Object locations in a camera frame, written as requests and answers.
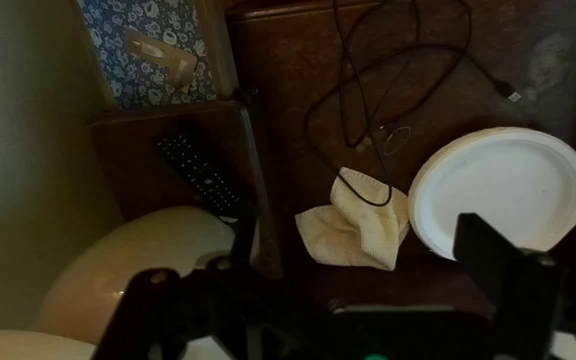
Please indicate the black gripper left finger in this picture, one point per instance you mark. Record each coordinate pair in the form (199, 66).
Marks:
(146, 323)

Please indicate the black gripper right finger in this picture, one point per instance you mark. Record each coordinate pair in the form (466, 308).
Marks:
(523, 289)

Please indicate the black remote control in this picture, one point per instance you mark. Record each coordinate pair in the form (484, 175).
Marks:
(199, 169)

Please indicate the open drawer with floral liner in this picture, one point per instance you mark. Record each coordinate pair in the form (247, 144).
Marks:
(160, 53)

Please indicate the white paper plate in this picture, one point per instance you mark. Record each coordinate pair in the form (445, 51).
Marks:
(520, 181)

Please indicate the cream crumpled cloth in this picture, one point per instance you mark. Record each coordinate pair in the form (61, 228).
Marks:
(362, 225)

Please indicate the dark wooden dresser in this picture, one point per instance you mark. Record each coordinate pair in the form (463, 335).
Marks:
(373, 85)

